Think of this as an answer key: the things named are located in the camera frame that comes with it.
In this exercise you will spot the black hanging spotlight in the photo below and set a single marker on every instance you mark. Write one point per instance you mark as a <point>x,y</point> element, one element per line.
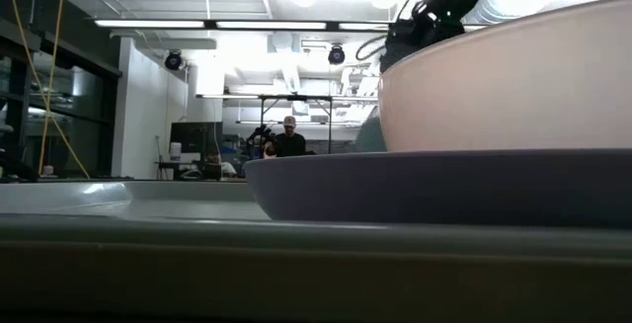
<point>174,61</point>
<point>336,55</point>

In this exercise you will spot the lavender plate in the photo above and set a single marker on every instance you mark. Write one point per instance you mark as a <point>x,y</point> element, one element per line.
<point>419,189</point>

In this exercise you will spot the white bucket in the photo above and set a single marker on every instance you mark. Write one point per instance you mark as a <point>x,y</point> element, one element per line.
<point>175,151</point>

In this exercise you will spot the black monitor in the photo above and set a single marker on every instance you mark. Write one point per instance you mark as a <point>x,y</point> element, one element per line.
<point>195,137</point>

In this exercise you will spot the pink translucent bowl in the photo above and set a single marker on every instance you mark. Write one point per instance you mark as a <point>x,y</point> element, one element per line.
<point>518,91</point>

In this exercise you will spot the person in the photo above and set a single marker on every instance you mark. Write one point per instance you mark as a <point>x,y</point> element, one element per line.
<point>289,145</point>

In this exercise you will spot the ceiling light strip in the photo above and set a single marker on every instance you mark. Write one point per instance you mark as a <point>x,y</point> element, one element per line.
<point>148,24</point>
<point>271,25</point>
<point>360,26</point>

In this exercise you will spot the black background stand frame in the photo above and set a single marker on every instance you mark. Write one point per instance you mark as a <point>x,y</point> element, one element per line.
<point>296,97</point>

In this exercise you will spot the grey plastic tray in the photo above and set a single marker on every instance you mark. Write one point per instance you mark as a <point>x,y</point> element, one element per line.
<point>197,264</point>

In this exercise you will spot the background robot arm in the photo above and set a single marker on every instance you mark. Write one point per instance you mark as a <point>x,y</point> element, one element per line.
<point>259,137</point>

